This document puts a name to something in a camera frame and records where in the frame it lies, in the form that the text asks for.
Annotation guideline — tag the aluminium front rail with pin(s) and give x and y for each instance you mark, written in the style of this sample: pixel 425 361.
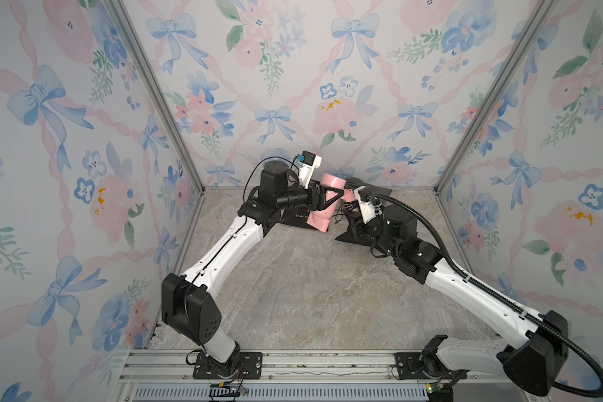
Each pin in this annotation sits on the aluminium front rail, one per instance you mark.
pixel 315 375

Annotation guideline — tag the grey drawstring pouch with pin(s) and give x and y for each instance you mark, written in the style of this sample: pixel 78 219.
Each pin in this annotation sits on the grey drawstring pouch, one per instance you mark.
pixel 354 184

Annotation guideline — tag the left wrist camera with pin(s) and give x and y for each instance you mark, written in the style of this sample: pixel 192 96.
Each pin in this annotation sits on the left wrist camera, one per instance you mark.
pixel 307 163

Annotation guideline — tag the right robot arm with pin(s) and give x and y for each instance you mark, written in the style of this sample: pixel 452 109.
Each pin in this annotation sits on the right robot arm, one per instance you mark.
pixel 531 348

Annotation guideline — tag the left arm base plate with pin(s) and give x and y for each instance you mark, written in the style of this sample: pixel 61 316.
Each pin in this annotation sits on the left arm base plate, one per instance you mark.
pixel 240 366

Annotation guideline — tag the black pouch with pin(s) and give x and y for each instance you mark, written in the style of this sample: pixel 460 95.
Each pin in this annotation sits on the black pouch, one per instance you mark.
pixel 296 217
pixel 357 232

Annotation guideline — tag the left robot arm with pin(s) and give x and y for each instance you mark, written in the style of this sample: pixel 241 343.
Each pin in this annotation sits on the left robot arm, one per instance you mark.
pixel 189 299

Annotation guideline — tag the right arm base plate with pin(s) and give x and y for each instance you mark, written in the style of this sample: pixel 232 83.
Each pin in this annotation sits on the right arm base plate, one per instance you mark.
pixel 415 366

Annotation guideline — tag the pink hair dryer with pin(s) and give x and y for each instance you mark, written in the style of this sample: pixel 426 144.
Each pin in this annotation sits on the pink hair dryer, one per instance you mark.
pixel 320 219

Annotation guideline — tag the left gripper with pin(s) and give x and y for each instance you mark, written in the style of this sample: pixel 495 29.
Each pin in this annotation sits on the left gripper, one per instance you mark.
pixel 321 198

